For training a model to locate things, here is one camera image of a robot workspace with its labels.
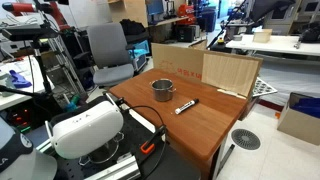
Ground thin black cable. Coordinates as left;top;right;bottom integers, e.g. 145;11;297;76
124;105;167;134

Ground grey office chair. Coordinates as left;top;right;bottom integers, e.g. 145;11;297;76
73;22;136;88

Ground black bag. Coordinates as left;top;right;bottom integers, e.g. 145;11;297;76
119;18;147;36

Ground brown cardboard panel orange print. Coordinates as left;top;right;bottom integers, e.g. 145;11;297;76
150;42;264;85

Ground white tape strip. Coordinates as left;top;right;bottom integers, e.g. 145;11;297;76
216;88;248;100

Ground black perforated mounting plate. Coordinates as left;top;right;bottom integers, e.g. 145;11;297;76
49;109;202;180

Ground small stainless steel pot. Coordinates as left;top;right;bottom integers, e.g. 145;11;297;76
149;78;177;103

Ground grey table leg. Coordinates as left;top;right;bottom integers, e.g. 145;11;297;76
216;143;236;178

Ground blue bags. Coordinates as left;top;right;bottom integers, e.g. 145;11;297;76
289;96;320;119

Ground black camera stand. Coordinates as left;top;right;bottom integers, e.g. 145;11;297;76
0;37;56;101

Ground aluminium extrusion rail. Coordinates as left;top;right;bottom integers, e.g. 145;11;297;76
83;154;142;180

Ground red machine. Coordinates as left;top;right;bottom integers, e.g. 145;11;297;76
176;3;198;26

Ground metal shelving rack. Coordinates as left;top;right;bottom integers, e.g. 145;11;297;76
46;33;88;101

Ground blue glove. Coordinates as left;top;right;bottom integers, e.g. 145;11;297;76
8;69;33;89

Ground open cardboard box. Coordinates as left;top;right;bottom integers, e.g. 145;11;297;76
276;92;320;146

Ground white work table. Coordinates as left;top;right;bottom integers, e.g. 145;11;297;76
225;34;320;58

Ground white desk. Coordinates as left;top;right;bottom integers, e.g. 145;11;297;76
0;54;56;111

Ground teal handled tool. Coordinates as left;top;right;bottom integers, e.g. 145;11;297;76
63;94;81;113

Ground small wooden box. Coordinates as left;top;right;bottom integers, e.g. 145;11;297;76
252;28;273;44

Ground white VR headset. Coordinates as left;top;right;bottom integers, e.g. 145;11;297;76
44;99;125;160

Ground blue bin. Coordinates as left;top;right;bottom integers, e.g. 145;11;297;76
196;8;218;33

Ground light wood grain board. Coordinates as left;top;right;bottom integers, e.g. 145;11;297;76
201;52;261;99

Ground round grey floor drain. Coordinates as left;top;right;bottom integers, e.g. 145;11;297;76
231;128;262;151

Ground black white Expo marker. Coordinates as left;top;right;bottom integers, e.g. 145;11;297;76
174;98;200;116

